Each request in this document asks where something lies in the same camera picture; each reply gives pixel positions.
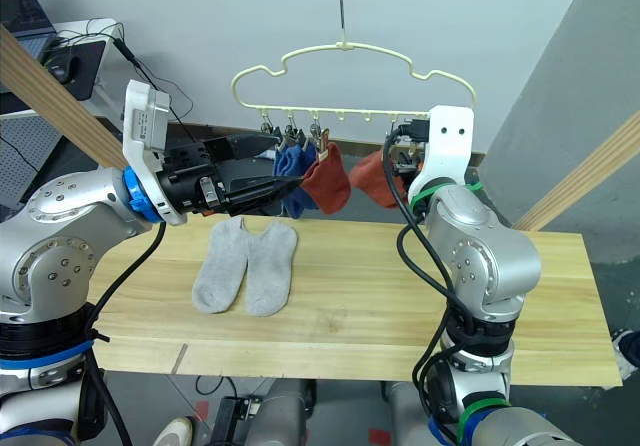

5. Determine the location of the metal hanger clip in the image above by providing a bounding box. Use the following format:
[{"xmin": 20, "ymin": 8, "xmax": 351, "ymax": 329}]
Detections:
[
  {"xmin": 308, "ymin": 111, "xmax": 332, "ymax": 161},
  {"xmin": 258, "ymin": 109, "xmax": 282, "ymax": 141},
  {"xmin": 281, "ymin": 111, "xmax": 308, "ymax": 151}
]

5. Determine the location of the black box under table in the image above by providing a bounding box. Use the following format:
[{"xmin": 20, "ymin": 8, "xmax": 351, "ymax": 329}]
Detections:
[{"xmin": 208, "ymin": 394, "xmax": 263, "ymax": 446}]

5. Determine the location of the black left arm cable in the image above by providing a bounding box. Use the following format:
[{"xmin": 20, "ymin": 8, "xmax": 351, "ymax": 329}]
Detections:
[{"xmin": 82, "ymin": 218, "xmax": 169, "ymax": 446}]

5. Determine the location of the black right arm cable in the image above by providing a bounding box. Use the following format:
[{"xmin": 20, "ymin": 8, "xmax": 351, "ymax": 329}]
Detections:
[{"xmin": 382, "ymin": 120, "xmax": 484, "ymax": 446}]

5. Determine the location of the dark laptop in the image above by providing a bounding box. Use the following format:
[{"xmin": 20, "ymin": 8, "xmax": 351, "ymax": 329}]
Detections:
[{"xmin": 0, "ymin": 0, "xmax": 66, "ymax": 62}]

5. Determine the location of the metal hanger hook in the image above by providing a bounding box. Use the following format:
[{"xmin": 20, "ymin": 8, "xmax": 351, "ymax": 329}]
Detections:
[{"xmin": 335, "ymin": 0, "xmax": 350, "ymax": 47}]

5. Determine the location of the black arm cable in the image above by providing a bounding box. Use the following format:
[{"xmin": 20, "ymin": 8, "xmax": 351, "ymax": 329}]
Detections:
[
  {"xmin": 382, "ymin": 120, "xmax": 484, "ymax": 446},
  {"xmin": 82, "ymin": 218, "xmax": 169, "ymax": 446}
]

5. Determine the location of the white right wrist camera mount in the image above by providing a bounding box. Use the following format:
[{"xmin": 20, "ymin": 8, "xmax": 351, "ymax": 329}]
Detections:
[{"xmin": 406, "ymin": 105, "xmax": 477, "ymax": 208}]

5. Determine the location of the grey perforated panel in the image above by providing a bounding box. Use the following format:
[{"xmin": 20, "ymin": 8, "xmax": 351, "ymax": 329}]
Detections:
[{"xmin": 0, "ymin": 114, "xmax": 67, "ymax": 208}]

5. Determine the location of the cream plastic clip hanger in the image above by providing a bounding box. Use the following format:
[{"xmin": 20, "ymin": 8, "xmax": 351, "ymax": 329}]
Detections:
[{"xmin": 230, "ymin": 40, "xmax": 478, "ymax": 123}]

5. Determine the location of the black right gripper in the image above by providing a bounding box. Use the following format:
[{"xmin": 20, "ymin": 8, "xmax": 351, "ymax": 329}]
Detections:
[{"xmin": 388, "ymin": 138, "xmax": 428, "ymax": 178}]

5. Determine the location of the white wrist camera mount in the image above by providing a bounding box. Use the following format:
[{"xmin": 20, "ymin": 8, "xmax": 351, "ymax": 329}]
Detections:
[
  {"xmin": 121, "ymin": 79, "xmax": 187, "ymax": 226},
  {"xmin": 406, "ymin": 105, "xmax": 477, "ymax": 208}
]

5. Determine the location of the light wooden frame beam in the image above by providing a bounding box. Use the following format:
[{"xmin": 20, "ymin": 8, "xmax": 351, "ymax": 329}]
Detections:
[
  {"xmin": 0, "ymin": 22, "xmax": 127, "ymax": 169},
  {"xmin": 513, "ymin": 109, "xmax": 640, "ymax": 233}
]

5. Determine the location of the red ankle sock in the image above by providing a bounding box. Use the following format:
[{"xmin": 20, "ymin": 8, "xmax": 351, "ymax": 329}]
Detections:
[
  {"xmin": 299, "ymin": 143, "xmax": 353, "ymax": 216},
  {"xmin": 348, "ymin": 149, "xmax": 410, "ymax": 211}
]

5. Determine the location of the grey rounded robot leg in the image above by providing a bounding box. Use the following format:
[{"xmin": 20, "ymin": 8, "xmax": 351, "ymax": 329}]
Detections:
[
  {"xmin": 383, "ymin": 380, "xmax": 437, "ymax": 446},
  {"xmin": 246, "ymin": 377, "xmax": 319, "ymax": 446}
]

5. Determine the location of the white desk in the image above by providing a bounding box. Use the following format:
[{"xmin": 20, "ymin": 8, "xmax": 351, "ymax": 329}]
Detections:
[{"xmin": 49, "ymin": 16, "xmax": 132, "ymax": 117}]

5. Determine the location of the black computer mouse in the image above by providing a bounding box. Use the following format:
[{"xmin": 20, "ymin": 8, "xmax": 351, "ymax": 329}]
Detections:
[{"xmin": 46, "ymin": 52, "xmax": 80, "ymax": 86}]

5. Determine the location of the black mouse pad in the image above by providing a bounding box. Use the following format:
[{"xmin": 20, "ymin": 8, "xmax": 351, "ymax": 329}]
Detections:
[{"xmin": 48, "ymin": 39, "xmax": 108, "ymax": 101}]

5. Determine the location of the blue ankle sock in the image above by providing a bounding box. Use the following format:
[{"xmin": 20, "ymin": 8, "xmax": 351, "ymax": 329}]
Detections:
[
  {"xmin": 280, "ymin": 140, "xmax": 322, "ymax": 220},
  {"xmin": 272, "ymin": 141, "xmax": 305, "ymax": 180}
]

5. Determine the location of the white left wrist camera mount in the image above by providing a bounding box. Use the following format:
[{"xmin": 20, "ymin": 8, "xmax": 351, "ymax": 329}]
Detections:
[{"xmin": 121, "ymin": 79, "xmax": 187, "ymax": 226}]

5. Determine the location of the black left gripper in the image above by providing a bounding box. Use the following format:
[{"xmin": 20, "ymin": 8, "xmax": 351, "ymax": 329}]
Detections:
[{"xmin": 158, "ymin": 133, "xmax": 307, "ymax": 218}]

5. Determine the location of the dark and white shoe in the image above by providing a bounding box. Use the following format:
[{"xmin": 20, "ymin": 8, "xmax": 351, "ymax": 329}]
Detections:
[{"xmin": 611, "ymin": 327, "xmax": 640, "ymax": 373}]

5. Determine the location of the grey ankle sock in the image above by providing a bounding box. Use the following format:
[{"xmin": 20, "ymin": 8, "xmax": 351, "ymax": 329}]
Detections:
[
  {"xmin": 244, "ymin": 219, "xmax": 300, "ymax": 318},
  {"xmin": 191, "ymin": 217, "xmax": 250, "ymax": 315}
]

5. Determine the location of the thin black desk cable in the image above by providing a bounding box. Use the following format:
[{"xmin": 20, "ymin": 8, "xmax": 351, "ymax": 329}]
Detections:
[{"xmin": 63, "ymin": 18, "xmax": 197, "ymax": 142}]

